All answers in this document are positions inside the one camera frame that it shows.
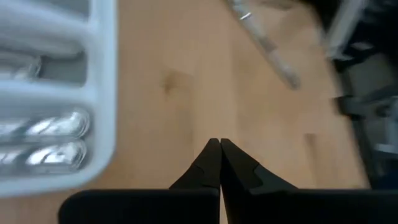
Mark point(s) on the silver table knife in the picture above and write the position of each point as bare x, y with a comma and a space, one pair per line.
273, 53
59, 155

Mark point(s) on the white plastic cutlery tray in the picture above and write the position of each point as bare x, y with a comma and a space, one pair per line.
102, 93

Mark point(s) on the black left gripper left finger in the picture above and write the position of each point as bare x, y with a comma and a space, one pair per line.
205, 174

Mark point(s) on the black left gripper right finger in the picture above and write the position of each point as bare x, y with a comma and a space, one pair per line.
242, 186

